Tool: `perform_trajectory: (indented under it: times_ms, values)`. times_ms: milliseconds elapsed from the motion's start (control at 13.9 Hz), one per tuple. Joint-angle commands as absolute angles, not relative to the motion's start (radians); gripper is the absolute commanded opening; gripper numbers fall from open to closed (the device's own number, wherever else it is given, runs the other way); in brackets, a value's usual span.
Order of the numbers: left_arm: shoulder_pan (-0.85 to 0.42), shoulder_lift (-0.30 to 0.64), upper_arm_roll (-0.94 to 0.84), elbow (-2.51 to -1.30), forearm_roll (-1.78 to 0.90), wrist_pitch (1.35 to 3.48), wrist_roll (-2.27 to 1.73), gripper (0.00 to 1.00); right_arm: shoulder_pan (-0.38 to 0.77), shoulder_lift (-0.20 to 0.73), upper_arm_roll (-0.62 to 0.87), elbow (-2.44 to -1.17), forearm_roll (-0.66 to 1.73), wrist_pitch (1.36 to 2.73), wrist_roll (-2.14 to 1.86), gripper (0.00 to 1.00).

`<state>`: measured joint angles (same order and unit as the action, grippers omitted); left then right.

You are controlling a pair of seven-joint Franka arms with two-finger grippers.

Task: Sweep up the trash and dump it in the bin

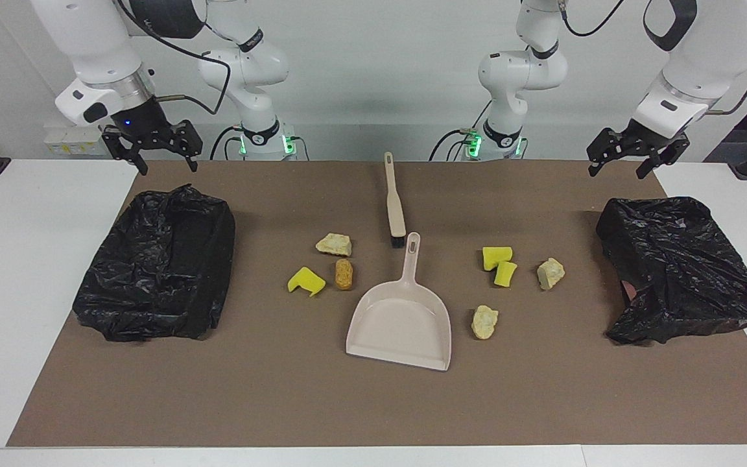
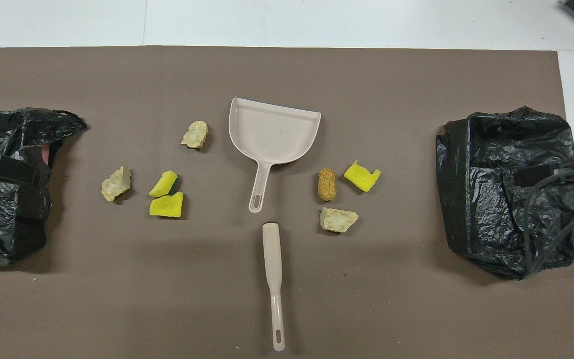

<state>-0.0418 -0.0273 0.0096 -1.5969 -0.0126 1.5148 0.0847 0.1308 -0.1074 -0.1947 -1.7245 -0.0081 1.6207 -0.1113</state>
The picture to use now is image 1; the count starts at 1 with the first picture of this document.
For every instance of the black trash bag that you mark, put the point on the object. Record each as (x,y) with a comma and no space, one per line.
(691,272)
(153,272)

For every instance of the beige plastic dustpan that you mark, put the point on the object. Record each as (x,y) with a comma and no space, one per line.
(399,324)

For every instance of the white wall power strip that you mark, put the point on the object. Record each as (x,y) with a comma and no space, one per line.
(72,143)

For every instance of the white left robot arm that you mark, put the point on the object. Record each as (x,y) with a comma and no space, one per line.
(522,71)

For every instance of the brown table mat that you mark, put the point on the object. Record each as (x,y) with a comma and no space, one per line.
(321,402)

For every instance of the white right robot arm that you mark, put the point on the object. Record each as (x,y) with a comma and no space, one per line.
(98,45)

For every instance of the beige hand brush black bristles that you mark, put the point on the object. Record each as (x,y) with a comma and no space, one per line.
(396,207)

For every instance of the notched yellow sponge piece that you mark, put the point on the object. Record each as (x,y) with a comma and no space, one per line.
(305,280)

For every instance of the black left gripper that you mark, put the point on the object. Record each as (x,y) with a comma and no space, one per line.
(646,139)

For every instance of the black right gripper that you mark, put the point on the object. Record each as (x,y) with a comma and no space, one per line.
(143,123)

